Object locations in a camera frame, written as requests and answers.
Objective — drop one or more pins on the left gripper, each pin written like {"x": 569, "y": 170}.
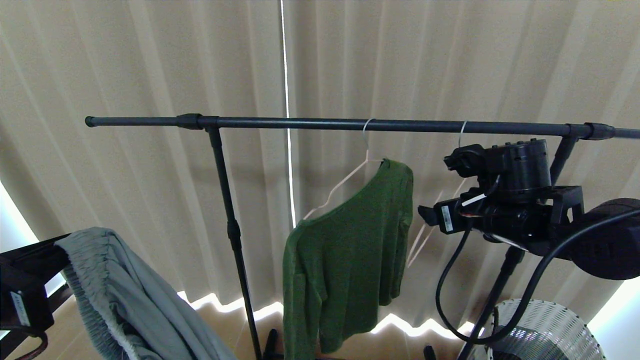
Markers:
{"x": 25, "y": 280}

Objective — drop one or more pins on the pink clothes hanger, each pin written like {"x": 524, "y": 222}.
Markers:
{"x": 461, "y": 135}
{"x": 367, "y": 152}

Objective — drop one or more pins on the black clothes rack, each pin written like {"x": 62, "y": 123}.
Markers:
{"x": 300, "y": 123}

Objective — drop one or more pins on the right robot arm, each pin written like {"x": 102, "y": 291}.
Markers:
{"x": 605, "y": 240}

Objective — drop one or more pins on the white laundry basket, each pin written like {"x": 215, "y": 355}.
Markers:
{"x": 545, "y": 330}

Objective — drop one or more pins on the green printed t-shirt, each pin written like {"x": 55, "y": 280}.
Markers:
{"x": 350, "y": 250}

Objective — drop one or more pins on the pale grey garment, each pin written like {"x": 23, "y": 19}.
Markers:
{"x": 125, "y": 290}

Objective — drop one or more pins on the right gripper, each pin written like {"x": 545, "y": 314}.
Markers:
{"x": 475, "y": 217}

